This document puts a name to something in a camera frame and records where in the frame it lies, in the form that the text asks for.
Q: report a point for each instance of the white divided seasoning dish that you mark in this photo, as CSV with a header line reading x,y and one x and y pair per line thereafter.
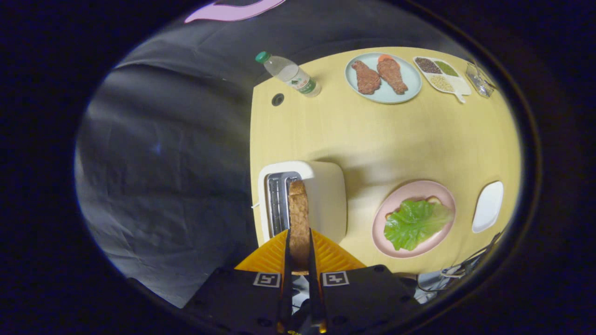
x,y
458,84

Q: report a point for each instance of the orange tomato slice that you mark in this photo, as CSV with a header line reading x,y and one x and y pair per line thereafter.
x,y
385,57

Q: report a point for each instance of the pink round plate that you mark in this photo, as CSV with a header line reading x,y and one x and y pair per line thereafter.
x,y
386,246

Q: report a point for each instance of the green lettuce leaf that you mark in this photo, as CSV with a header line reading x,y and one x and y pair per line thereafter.
x,y
414,223

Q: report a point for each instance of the brown meat patty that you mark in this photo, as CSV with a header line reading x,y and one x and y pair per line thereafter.
x,y
367,79
392,75

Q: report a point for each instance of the white square plate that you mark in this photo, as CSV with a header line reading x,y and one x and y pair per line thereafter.
x,y
488,207

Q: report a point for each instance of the pale blue round plate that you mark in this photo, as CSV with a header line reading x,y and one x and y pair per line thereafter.
x,y
412,77

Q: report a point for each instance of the square clear glass cup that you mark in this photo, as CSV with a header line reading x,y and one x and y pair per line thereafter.
x,y
479,80

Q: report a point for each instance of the brown toast slice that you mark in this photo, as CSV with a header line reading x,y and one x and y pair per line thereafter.
x,y
299,218

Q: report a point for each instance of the clear plastic water bottle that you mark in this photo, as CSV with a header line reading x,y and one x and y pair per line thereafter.
x,y
291,74

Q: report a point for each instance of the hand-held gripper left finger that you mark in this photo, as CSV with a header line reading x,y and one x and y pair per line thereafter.
x,y
242,298

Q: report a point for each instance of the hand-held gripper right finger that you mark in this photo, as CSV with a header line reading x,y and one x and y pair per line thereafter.
x,y
363,298

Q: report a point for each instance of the cream white toaster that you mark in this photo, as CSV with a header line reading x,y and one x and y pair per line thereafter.
x,y
326,200

